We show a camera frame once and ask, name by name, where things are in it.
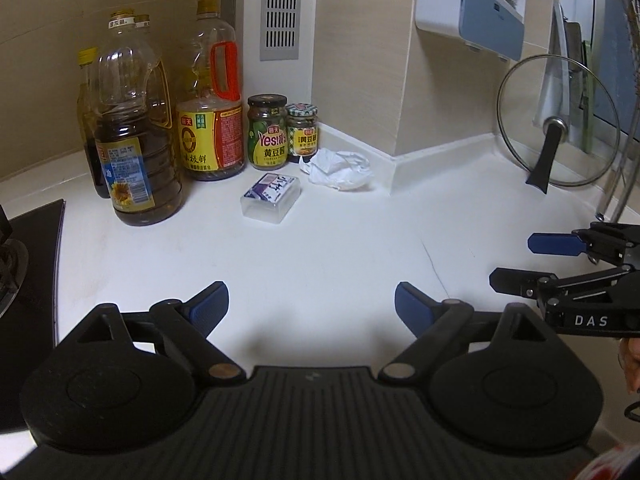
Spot large bottle red handle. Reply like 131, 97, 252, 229
176, 0, 247, 182

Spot dark sauce bottle yellow cap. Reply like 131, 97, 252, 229
76, 47, 115, 200

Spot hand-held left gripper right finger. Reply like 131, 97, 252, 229
378, 281, 557, 382

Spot large green label jar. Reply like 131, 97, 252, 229
247, 94, 289, 170

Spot large oil bottle blue label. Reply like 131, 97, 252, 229
94, 8, 185, 227

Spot glass pot lid black handle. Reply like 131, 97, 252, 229
496, 54, 622, 195

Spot yellow oil bottle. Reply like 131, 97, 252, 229
132, 14, 174, 131

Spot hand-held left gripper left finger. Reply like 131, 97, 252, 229
75, 281, 247, 381

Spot black glass cooktop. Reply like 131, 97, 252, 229
0, 199, 67, 432

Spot black burner grate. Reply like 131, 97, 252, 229
0, 204, 30, 317

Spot clear box purple print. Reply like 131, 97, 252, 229
240, 172, 303, 224

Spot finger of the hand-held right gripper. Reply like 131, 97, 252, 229
489, 267, 633, 299
527, 222, 640, 267

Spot crumpled white tissue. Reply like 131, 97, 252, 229
300, 147, 375, 192

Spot small yellow label jar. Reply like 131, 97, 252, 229
286, 103, 320, 163

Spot person's right hand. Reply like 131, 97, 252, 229
619, 339, 640, 393

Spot white cutting board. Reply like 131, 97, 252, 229
532, 4, 571, 128

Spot green cutting board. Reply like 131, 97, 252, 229
564, 20, 597, 153

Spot grey vent grille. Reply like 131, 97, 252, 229
260, 0, 304, 62

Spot blue white wall appliance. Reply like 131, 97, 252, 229
415, 0, 531, 62

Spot metal dish rack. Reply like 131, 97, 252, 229
595, 0, 640, 223

